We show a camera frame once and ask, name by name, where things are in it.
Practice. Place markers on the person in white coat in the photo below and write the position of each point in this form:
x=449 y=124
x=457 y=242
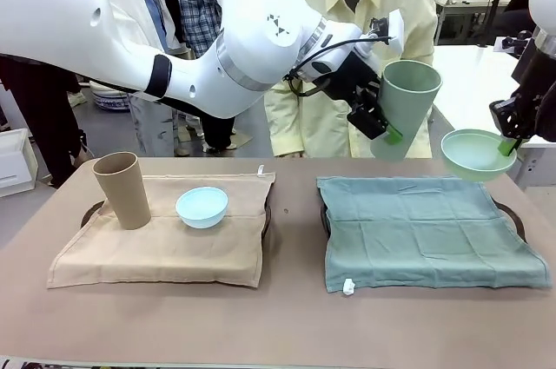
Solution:
x=152 y=126

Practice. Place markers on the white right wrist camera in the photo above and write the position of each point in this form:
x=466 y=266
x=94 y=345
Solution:
x=514 y=42

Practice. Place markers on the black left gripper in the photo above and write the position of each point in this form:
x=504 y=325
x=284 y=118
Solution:
x=347 y=74

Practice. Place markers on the beige cloth mat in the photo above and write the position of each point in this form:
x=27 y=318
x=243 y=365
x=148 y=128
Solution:
x=165 y=252

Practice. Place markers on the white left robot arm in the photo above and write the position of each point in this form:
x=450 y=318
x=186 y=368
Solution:
x=174 y=39

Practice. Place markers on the person in dark patterned top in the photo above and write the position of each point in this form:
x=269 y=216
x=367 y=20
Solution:
x=43 y=117

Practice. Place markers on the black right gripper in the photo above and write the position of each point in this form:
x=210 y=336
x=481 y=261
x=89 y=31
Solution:
x=538 y=74

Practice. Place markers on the white side table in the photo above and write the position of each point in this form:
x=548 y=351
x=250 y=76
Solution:
x=469 y=82

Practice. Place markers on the dark brown serving tray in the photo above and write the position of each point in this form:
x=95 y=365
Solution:
x=517 y=217
x=267 y=217

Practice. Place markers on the brown tall cup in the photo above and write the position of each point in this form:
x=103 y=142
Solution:
x=126 y=195

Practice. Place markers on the light green bowl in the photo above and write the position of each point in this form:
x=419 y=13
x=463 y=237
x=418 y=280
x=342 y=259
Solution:
x=473 y=165

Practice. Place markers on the light green tall cup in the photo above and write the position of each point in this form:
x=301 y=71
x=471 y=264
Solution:
x=412 y=113

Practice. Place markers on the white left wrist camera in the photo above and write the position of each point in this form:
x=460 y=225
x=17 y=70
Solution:
x=397 y=32

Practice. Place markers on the light blue bowl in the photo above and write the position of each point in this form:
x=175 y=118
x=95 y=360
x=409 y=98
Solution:
x=202 y=210

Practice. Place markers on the person in yellow shirt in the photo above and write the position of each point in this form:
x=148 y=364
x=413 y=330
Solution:
x=313 y=126

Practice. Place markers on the grey-green cloth mat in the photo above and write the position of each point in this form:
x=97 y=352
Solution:
x=434 y=239

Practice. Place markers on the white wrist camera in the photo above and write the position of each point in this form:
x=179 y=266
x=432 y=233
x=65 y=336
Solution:
x=397 y=32
x=514 y=42

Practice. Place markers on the white storage bin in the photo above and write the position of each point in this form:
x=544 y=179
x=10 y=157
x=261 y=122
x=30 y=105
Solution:
x=13 y=160

